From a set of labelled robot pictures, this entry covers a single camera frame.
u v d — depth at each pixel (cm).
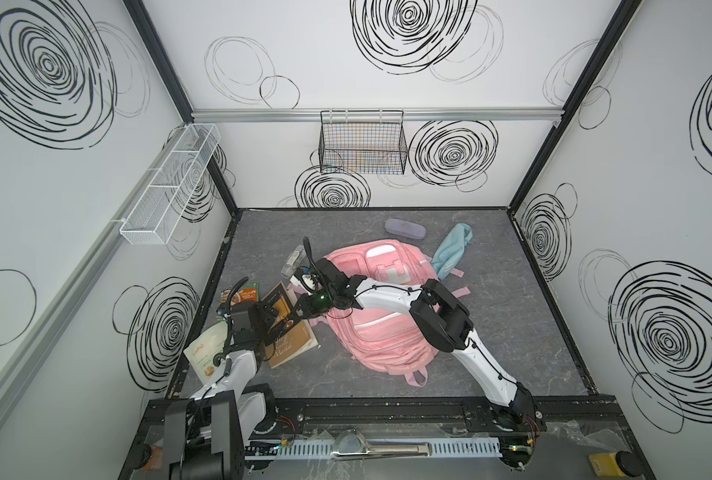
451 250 101
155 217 72
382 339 80
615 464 61
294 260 102
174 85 84
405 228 111
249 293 94
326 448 64
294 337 84
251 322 67
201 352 83
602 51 78
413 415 75
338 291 75
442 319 58
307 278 85
